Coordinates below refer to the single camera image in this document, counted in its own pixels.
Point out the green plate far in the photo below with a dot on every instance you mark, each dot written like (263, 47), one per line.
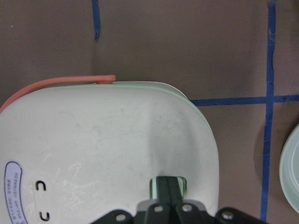
(289, 169)

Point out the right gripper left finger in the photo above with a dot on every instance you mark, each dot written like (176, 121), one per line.
(159, 211)

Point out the white orange rice cooker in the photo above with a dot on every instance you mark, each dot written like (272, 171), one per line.
(74, 148)

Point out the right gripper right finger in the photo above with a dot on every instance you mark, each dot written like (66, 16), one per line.
(183, 211)

